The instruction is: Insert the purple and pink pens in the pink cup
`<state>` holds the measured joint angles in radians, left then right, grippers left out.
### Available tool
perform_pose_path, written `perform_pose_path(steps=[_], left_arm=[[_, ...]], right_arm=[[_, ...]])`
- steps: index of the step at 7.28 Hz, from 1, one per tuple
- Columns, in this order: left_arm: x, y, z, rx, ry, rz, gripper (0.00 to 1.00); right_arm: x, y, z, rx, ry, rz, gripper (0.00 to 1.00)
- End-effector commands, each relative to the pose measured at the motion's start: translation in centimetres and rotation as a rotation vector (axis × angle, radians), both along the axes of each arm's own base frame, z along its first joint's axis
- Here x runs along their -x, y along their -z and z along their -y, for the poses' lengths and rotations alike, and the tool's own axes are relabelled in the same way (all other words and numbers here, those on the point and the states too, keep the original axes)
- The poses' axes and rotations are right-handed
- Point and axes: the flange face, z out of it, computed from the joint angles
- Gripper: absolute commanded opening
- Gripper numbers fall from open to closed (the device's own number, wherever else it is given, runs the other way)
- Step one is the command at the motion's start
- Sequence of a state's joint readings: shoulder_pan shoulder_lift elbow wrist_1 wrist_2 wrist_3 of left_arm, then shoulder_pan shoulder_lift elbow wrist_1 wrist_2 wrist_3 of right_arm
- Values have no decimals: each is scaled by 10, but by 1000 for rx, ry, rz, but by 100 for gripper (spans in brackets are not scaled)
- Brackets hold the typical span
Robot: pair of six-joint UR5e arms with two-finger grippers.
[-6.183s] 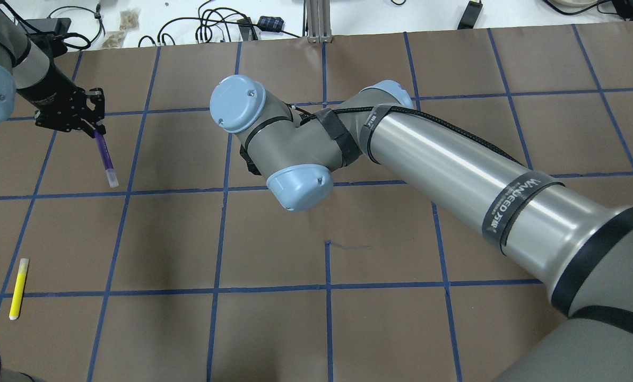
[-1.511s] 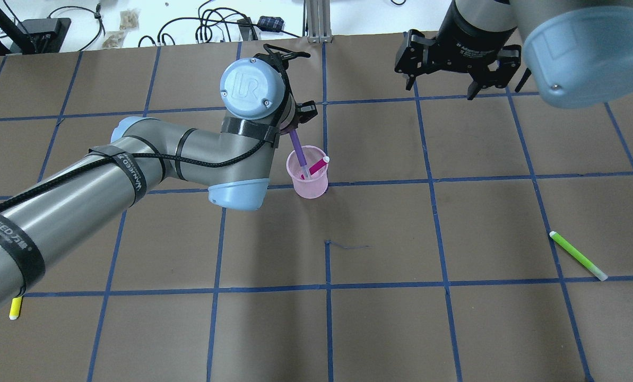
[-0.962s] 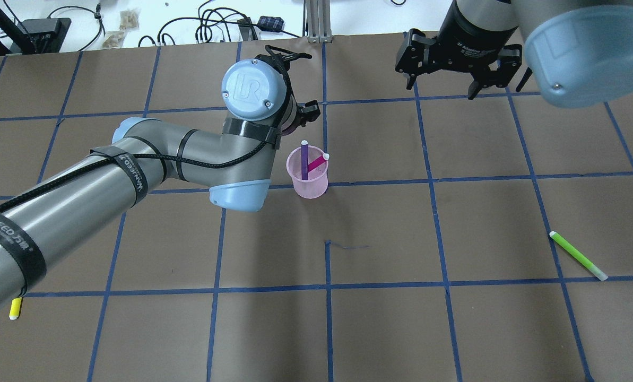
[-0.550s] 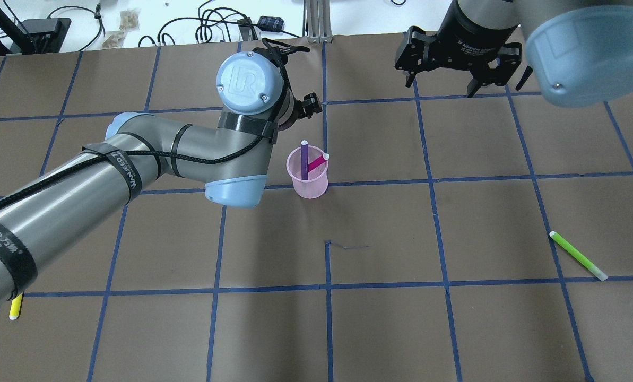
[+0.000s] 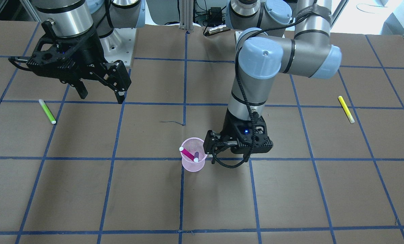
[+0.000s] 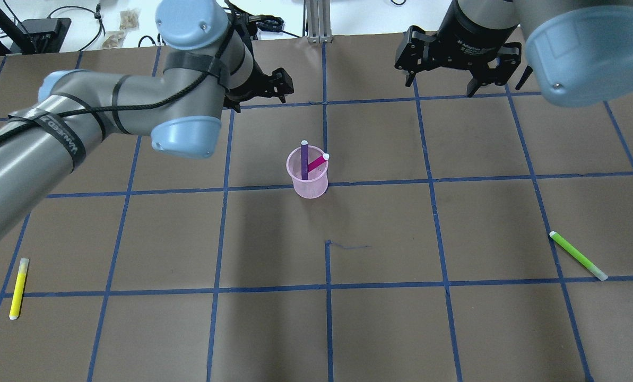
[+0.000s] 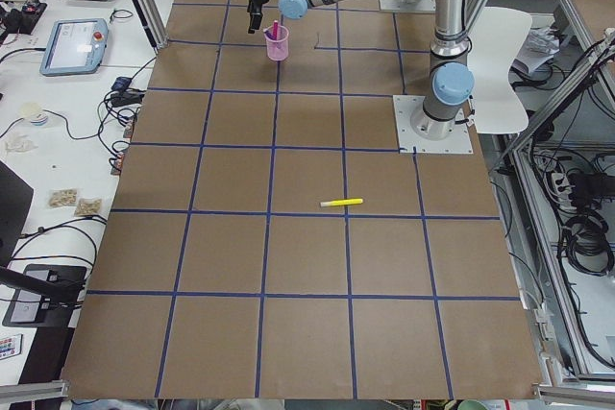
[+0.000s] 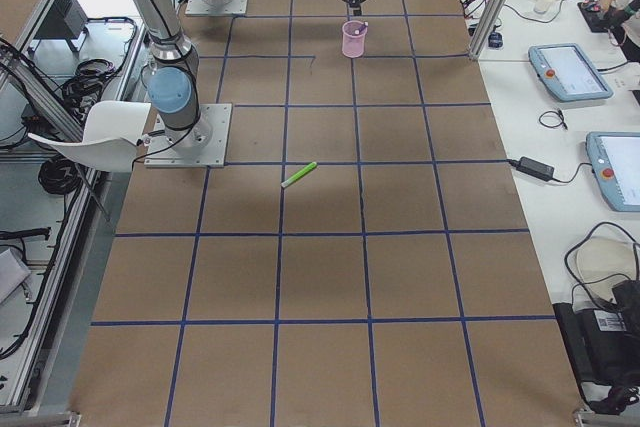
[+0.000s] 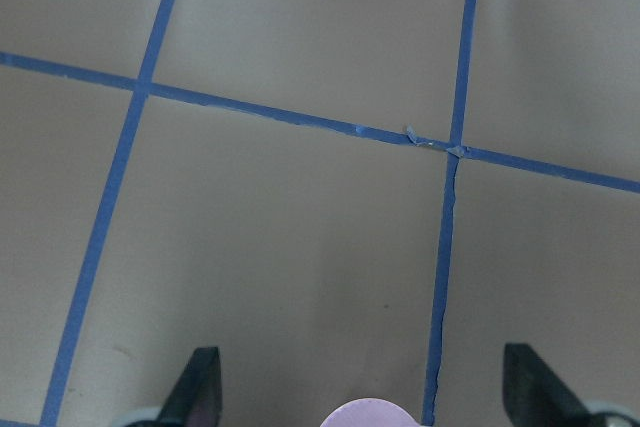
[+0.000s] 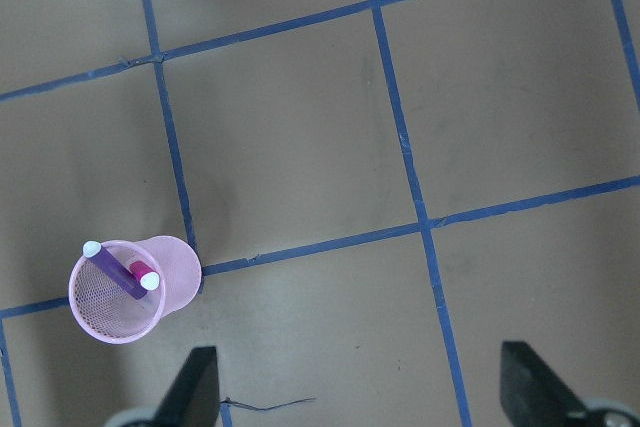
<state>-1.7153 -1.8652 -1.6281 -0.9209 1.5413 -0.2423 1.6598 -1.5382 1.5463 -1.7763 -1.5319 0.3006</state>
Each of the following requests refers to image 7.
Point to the blue teach pendant near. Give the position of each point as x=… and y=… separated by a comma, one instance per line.
x=75, y=47

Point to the yellow highlighter pen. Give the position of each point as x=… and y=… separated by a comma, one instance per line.
x=342, y=202

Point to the colourful remote control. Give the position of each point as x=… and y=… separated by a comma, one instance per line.
x=11, y=346

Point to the purple highlighter pen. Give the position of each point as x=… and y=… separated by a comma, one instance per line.
x=270, y=34

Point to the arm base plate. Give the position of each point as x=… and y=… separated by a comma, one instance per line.
x=408, y=6
x=418, y=134

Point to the pink mesh pen cup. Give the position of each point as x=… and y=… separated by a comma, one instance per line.
x=278, y=50

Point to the white chair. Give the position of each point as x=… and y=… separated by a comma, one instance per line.
x=497, y=37

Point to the white tape roll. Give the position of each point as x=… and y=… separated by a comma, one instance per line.
x=39, y=119

